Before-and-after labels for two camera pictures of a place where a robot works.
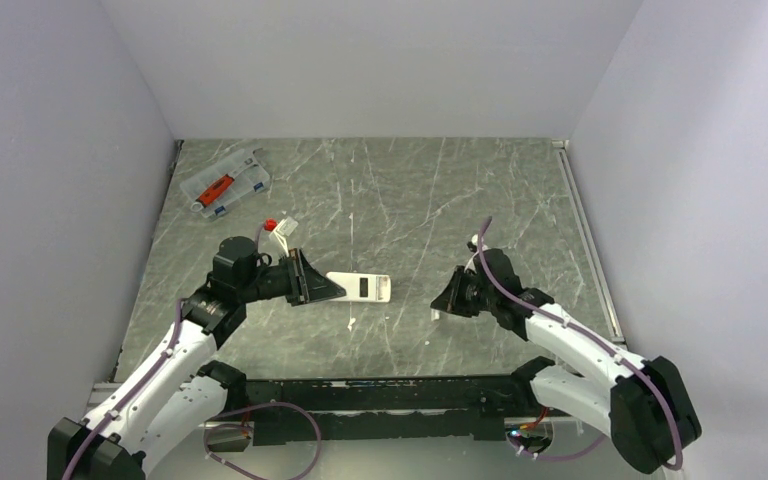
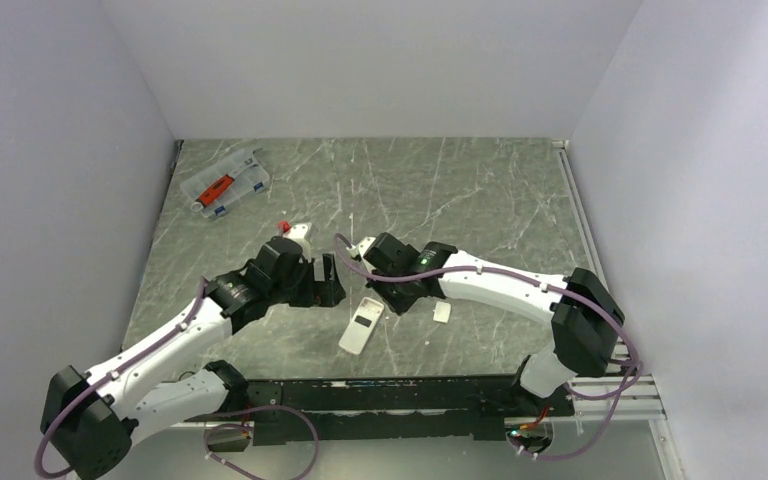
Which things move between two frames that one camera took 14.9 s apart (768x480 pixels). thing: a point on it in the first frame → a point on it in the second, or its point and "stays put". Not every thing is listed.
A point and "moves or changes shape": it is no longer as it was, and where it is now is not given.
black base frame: (326, 408) stays put
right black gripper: (450, 299) → (398, 306)
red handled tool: (215, 190) stays put
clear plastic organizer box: (248, 170) stays put
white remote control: (363, 287) moves or changes shape
